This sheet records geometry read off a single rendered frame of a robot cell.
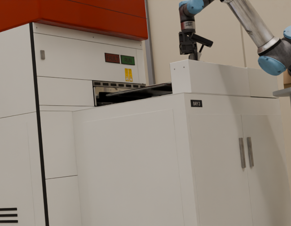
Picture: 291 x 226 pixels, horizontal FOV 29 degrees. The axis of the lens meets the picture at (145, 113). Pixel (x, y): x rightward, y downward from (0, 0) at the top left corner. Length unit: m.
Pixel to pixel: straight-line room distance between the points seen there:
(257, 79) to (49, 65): 1.05
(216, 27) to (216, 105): 2.22
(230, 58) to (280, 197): 1.85
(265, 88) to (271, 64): 0.51
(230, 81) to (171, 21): 2.21
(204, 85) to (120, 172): 0.52
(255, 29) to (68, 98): 0.91
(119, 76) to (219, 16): 1.87
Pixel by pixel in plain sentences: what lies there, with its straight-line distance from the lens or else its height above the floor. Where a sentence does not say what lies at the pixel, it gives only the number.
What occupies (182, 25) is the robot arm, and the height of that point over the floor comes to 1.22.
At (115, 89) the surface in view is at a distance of 2.91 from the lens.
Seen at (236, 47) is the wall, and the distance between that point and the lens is 4.60.
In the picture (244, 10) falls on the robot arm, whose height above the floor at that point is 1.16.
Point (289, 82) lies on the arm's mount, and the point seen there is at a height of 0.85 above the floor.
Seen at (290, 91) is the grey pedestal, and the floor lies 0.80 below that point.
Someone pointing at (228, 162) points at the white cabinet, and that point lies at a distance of 2.53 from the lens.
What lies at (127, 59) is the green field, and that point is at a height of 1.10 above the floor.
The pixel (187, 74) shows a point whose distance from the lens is 2.34.
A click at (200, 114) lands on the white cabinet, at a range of 2.37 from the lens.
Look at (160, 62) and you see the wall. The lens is 4.77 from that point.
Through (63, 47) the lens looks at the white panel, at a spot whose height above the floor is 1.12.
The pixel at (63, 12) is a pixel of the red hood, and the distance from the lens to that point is 2.67.
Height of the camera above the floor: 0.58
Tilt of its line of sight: 4 degrees up
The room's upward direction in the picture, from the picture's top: 5 degrees counter-clockwise
